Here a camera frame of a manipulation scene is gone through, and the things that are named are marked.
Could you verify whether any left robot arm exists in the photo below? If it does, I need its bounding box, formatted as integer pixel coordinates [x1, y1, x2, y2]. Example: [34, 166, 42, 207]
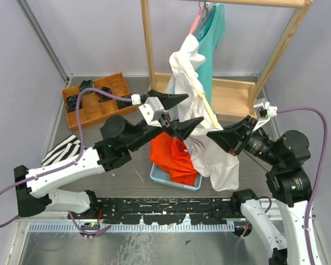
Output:
[14, 89, 203, 219]

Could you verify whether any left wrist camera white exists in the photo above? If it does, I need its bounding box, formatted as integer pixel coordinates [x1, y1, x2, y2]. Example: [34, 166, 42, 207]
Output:
[139, 97, 165, 128]

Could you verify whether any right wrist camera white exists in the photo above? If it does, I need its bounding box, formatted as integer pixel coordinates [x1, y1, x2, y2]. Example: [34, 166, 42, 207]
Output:
[253, 98, 277, 131]

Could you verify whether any black white striped cloth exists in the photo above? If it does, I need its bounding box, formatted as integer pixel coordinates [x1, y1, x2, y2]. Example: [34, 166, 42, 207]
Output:
[41, 134, 82, 167]

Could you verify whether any dark rolled sock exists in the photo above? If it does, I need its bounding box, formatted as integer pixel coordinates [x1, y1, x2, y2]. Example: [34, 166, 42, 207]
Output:
[66, 94, 78, 113]
[79, 79, 94, 91]
[116, 94, 132, 109]
[96, 87, 112, 103]

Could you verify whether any grey blue hanger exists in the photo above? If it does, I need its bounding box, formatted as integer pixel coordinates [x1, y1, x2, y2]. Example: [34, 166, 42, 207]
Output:
[197, 1, 216, 29]

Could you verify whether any white t shirt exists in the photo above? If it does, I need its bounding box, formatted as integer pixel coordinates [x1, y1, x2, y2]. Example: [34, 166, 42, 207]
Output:
[165, 33, 241, 192]

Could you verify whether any beige wooden hanger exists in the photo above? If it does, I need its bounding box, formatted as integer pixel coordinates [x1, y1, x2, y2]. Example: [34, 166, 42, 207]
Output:
[190, 77, 219, 127]

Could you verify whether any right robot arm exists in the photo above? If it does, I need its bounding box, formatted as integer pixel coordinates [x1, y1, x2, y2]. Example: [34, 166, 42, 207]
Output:
[207, 116, 322, 264]

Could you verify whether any aluminium frame rail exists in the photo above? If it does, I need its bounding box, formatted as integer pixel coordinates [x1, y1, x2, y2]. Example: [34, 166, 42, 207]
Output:
[16, 197, 317, 233]

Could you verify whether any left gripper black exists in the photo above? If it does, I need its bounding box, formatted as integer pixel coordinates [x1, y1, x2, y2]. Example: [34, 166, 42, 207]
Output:
[127, 91, 205, 153]

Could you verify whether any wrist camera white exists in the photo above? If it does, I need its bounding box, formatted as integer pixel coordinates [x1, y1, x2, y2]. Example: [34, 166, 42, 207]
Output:
[253, 98, 277, 131]
[139, 97, 165, 128]

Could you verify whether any orange t shirt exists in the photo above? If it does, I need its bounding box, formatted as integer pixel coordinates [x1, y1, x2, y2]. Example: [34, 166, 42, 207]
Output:
[150, 132, 198, 186]

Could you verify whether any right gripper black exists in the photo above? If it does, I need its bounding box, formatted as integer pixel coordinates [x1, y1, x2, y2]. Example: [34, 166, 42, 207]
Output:
[206, 113, 282, 166]

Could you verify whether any wooden compartment tray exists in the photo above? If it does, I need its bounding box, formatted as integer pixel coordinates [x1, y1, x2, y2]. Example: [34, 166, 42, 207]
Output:
[62, 73, 136, 131]

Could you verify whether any wooden clothes rack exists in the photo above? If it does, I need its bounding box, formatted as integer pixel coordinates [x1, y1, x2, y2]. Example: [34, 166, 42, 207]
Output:
[140, 1, 312, 121]

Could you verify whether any pink hanger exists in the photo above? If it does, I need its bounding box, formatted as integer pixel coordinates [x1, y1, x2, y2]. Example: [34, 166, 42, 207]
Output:
[189, 8, 206, 35]

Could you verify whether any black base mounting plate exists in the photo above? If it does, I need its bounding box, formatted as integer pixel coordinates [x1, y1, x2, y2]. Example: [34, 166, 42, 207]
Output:
[72, 198, 244, 225]

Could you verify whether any light blue plastic basket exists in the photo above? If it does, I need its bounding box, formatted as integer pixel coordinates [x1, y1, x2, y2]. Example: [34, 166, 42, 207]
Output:
[150, 162, 203, 192]

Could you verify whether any teal t shirt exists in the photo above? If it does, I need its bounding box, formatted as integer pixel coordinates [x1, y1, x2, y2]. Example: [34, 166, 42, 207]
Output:
[167, 3, 226, 120]

